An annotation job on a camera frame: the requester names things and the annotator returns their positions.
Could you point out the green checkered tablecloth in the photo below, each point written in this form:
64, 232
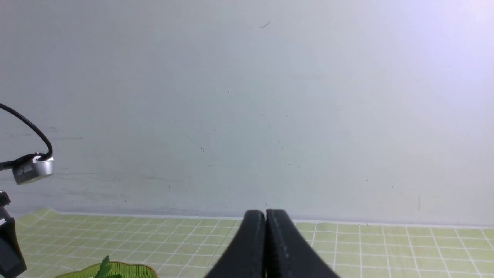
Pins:
55, 243

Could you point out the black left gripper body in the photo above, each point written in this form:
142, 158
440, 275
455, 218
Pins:
12, 263

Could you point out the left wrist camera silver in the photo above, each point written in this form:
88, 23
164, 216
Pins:
31, 168

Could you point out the green ribbed plastic plate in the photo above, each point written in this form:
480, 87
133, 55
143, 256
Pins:
117, 268

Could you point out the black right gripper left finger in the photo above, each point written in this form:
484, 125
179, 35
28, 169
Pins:
244, 256

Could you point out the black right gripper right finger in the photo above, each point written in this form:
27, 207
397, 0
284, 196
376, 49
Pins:
287, 254

